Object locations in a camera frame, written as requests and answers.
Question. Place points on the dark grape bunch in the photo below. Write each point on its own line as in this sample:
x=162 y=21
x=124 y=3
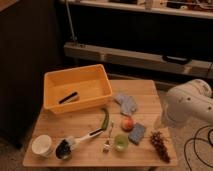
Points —
x=157 y=140

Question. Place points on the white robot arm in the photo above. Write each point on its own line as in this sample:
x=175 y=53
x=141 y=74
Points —
x=191 y=99

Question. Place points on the yellow plastic tray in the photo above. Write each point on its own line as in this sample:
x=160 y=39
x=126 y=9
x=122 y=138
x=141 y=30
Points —
x=90 y=82

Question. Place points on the light blue cloth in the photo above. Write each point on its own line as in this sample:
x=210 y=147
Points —
x=127 y=104

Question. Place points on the green chili pepper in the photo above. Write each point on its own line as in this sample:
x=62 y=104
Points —
x=106 y=119

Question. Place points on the peach fruit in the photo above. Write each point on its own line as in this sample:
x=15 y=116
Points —
x=127 y=124

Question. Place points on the wooden table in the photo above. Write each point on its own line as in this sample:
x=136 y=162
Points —
x=89 y=153

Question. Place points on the blue sponge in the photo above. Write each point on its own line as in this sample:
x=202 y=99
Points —
x=137 y=133

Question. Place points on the green cup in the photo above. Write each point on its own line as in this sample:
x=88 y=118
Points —
x=121 y=142

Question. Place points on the metal fork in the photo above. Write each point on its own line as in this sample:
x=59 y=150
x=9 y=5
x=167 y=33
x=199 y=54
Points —
x=107 y=142

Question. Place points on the white bowl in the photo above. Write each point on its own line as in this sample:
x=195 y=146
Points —
x=42 y=145

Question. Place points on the background shelf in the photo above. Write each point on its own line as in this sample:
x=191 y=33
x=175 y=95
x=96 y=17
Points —
x=151 y=6

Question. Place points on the grey metal rail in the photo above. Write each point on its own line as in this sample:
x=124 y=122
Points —
x=137 y=59

